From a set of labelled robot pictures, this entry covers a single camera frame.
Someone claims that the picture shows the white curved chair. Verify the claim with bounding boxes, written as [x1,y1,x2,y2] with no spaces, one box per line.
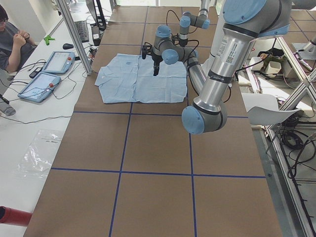
[241,93,300,125]

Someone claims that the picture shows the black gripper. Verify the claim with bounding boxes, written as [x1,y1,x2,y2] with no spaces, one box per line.
[151,51,163,76]

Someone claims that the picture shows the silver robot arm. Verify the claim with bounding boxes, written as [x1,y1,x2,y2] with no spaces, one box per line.
[177,0,216,47]
[150,0,292,134]

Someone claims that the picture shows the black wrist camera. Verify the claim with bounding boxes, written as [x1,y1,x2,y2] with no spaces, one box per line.
[141,42,153,60]

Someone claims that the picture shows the far blue teach pendant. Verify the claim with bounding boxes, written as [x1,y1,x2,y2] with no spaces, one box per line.
[42,51,75,75]

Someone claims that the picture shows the light blue button shirt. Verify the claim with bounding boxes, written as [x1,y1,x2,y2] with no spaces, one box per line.
[95,53,187,104]

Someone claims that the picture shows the black computer mouse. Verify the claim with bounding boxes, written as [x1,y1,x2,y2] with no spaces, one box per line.
[62,43,74,50]

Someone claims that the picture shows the green clamp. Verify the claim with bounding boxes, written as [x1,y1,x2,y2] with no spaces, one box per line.
[43,35,55,45]

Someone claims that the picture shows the red cylinder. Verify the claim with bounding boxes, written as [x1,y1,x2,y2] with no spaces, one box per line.
[0,206,32,227]

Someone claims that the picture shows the blue teach pendant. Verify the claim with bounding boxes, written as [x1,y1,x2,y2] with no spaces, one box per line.
[18,72,61,103]
[42,51,75,75]

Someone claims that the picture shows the black phone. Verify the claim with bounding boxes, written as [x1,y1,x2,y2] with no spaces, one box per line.
[29,67,42,79]

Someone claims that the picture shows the black keyboard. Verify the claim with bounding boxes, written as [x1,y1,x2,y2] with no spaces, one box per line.
[74,20,89,42]

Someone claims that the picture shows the seated person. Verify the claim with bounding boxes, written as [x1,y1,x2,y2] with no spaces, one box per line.
[0,7,37,73]

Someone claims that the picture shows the clear plastic bag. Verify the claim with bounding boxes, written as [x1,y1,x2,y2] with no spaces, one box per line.
[14,129,65,180]

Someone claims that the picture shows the near blue teach pendant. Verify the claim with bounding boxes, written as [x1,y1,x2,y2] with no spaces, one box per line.
[18,72,61,103]

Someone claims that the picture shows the aluminium frame post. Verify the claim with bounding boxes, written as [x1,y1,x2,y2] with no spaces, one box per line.
[56,0,92,76]

